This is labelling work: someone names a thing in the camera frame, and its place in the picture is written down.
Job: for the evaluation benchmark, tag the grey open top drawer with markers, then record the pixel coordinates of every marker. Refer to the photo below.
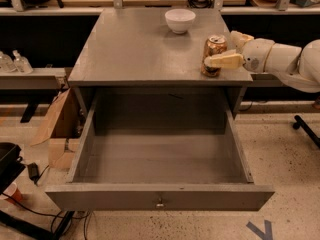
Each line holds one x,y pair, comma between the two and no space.
160,152

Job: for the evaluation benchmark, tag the white ceramic bowl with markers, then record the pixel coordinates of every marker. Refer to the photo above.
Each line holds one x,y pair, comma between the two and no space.
180,20

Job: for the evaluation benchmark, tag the black power adapter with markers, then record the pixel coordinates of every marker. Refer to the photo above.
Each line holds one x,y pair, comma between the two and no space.
33,171

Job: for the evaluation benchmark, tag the black chair leg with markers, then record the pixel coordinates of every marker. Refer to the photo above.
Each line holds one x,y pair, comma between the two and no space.
300,123

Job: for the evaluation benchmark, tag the clear sanitizer bottle right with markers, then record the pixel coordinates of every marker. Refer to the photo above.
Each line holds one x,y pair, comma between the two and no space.
22,64

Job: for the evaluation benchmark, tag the clear sanitizer bottle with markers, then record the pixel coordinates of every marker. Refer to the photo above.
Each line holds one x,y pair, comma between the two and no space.
22,64
6,63

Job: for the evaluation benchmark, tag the red plastic cup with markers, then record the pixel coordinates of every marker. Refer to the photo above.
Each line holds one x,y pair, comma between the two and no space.
12,194

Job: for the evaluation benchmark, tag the grey cabinet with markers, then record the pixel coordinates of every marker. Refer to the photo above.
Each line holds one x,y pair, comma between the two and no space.
134,46

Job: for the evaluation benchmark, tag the brown cardboard box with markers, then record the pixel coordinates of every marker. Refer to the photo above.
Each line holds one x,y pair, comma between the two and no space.
58,128

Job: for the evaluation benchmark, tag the orange soda can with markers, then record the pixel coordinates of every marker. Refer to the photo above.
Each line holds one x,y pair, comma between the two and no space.
214,44

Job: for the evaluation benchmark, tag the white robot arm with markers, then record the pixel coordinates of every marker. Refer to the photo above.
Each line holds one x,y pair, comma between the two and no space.
296,67

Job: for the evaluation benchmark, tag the clear sanitizer bottle left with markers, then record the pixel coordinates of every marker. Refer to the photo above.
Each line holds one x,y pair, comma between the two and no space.
6,63

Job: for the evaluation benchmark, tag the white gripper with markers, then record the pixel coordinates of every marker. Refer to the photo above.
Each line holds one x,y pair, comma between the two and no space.
258,55

